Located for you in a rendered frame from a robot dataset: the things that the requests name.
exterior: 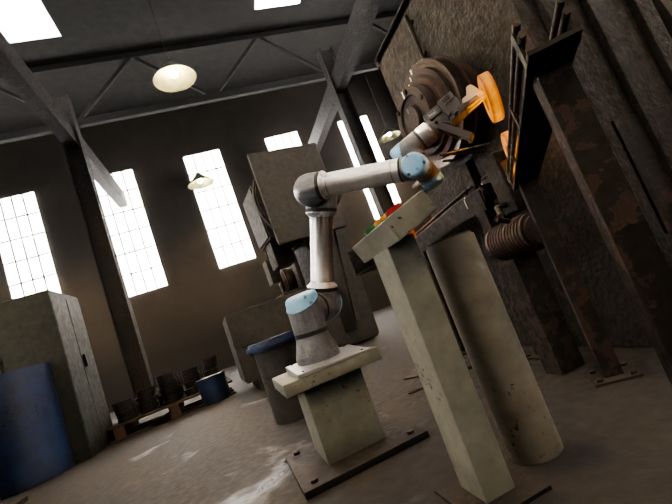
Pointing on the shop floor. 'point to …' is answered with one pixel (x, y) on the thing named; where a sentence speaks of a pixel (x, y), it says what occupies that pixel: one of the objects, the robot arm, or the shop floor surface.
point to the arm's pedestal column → (346, 434)
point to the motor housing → (534, 293)
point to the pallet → (129, 408)
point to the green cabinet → (59, 362)
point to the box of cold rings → (245, 329)
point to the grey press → (278, 190)
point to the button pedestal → (442, 365)
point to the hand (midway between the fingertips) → (487, 92)
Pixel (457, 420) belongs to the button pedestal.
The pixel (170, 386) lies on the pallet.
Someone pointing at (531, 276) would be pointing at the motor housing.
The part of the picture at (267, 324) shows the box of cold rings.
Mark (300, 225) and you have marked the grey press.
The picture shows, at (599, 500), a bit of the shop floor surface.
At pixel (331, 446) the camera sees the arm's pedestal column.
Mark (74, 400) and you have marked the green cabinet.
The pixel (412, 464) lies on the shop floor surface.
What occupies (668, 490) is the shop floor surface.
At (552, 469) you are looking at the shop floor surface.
